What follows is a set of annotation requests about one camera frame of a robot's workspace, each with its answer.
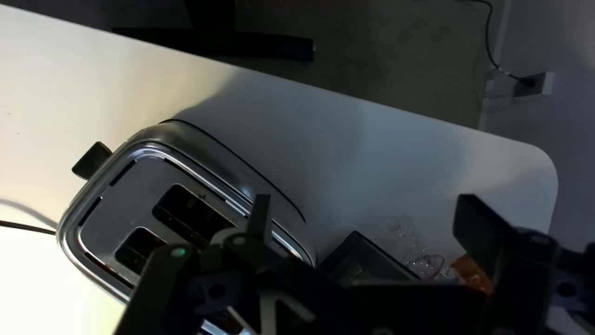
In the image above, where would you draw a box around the clear glass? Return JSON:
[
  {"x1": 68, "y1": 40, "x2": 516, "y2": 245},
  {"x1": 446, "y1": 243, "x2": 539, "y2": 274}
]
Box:
[{"x1": 382, "y1": 217, "x2": 449, "y2": 284}]

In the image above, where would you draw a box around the black toaster power cable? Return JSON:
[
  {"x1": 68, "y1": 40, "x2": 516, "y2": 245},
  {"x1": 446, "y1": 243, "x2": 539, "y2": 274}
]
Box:
[{"x1": 0, "y1": 219, "x2": 59, "y2": 239}]

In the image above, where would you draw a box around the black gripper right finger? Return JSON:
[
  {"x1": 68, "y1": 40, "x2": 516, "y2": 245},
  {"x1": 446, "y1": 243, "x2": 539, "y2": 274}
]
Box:
[{"x1": 451, "y1": 194, "x2": 595, "y2": 335}]

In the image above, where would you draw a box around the silver two-slot toaster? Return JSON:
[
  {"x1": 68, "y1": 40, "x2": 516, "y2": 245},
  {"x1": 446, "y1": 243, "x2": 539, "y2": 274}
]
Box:
[{"x1": 55, "y1": 118, "x2": 317, "y2": 335}]

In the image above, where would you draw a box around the white wall power socket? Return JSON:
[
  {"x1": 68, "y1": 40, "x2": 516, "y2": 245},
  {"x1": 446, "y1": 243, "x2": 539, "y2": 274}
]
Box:
[{"x1": 511, "y1": 70, "x2": 557, "y2": 100}]

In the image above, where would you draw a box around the thin black wall cable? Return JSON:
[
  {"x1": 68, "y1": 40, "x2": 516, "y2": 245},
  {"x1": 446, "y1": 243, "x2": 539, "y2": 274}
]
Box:
[{"x1": 457, "y1": 0, "x2": 526, "y2": 83}]

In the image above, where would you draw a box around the small orange object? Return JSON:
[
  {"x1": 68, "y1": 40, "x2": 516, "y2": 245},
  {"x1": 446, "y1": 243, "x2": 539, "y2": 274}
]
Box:
[{"x1": 447, "y1": 254, "x2": 496, "y2": 295}]

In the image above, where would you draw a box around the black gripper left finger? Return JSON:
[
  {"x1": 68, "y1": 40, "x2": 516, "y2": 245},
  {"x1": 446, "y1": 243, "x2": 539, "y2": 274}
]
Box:
[{"x1": 113, "y1": 193, "x2": 336, "y2": 335}]

